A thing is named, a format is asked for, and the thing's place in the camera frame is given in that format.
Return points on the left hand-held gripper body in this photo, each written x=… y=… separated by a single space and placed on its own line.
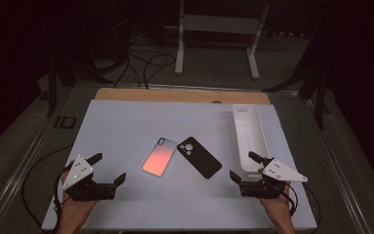
x=78 y=172

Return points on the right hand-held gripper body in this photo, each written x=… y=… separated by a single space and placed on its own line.
x=279 y=172

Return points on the white plastic bin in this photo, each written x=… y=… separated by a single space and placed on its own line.
x=250 y=136

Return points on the black phone case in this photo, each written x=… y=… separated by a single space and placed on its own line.
x=201 y=159

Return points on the pink gradient phone case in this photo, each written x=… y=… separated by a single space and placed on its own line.
x=160 y=157

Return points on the person's left hand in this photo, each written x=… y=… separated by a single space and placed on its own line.
x=74 y=214

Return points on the person's right hand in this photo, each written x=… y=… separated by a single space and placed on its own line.
x=282 y=214

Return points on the white table board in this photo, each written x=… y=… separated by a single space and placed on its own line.
x=136 y=130

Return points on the dark stand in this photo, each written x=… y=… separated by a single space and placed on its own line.
x=320 y=104
x=52 y=94

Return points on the wooden table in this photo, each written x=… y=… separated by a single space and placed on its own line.
x=175 y=96

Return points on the white metal stand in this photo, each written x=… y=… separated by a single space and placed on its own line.
x=220 y=24

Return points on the black rectangular frame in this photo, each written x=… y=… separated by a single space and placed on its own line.
x=57 y=122

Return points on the metal rail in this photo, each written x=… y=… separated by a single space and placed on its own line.
x=19 y=172
x=336 y=164

